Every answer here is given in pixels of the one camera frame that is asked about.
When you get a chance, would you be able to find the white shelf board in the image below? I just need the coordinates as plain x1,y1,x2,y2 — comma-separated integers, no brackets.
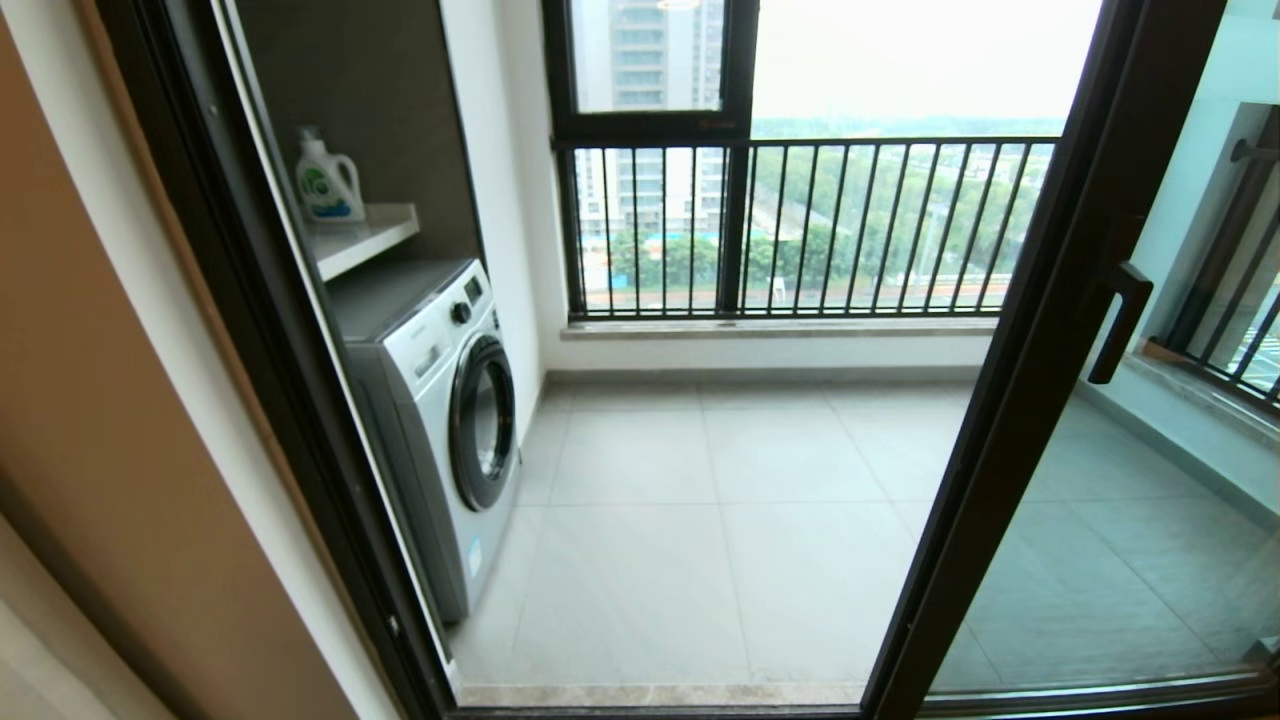
304,203,421,282

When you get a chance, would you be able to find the dark window frame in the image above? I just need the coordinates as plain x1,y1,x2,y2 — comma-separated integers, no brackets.
542,0,759,319

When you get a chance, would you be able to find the beige curtain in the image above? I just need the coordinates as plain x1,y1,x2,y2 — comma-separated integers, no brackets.
0,515,179,720

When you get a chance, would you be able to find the black side railing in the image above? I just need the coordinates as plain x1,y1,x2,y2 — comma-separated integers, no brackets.
1148,104,1280,413

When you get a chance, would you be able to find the white front-load washing machine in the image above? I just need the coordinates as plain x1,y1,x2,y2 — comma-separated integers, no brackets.
325,258,522,624

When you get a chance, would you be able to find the black balcony railing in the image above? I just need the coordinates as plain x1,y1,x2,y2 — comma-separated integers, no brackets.
553,136,1061,321

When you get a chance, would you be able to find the stone window sill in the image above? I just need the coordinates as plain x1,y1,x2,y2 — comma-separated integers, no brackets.
560,315,1001,342

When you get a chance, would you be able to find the dark framed sliding glass door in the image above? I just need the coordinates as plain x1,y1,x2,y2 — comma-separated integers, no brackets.
862,0,1280,720

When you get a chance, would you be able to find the white detergent bottle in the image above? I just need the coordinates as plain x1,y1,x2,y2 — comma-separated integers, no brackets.
294,126,367,224

